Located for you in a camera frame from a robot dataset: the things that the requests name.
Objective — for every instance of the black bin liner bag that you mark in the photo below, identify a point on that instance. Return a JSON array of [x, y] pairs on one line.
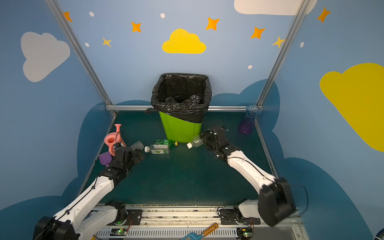
[[171, 93]]

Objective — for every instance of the purple ribbed glass vase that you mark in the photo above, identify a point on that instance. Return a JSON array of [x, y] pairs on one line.
[[248, 123]]

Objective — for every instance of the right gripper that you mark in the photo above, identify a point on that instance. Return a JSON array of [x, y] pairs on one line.
[[210, 138]]

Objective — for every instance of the right aluminium frame post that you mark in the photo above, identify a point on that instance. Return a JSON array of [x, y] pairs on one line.
[[284, 49]]

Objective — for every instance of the green plastic bin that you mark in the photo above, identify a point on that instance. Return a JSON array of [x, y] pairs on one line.
[[179, 130]]

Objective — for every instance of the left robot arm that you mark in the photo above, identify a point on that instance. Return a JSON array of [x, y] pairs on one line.
[[74, 222]]

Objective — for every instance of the crushed green bottle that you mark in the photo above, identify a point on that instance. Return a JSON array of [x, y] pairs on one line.
[[167, 142]]

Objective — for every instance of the pink watering can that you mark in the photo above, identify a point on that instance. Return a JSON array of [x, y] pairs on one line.
[[115, 138]]

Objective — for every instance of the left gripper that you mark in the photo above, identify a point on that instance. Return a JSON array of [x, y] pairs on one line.
[[132, 154]]

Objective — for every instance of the clear bottle white green label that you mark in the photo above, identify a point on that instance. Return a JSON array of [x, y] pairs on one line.
[[157, 149]]

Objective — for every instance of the clear bottle red cola label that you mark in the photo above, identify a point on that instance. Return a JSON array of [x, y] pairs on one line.
[[195, 99]]

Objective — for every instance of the left aluminium frame post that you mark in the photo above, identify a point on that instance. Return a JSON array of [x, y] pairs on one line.
[[64, 24]]

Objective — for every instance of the aluminium back frame rail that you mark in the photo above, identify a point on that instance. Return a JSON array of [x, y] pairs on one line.
[[126, 108]]

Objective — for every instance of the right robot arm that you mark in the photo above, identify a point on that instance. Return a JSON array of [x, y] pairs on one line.
[[275, 201]]

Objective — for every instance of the clear bottle white cap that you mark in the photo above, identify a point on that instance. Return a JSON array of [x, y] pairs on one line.
[[195, 142], [137, 146]]

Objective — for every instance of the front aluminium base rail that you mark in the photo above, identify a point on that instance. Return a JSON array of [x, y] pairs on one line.
[[167, 222]]

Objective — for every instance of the aluminium frame post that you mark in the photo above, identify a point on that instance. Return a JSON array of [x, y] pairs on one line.
[[64, 24], [284, 49]]

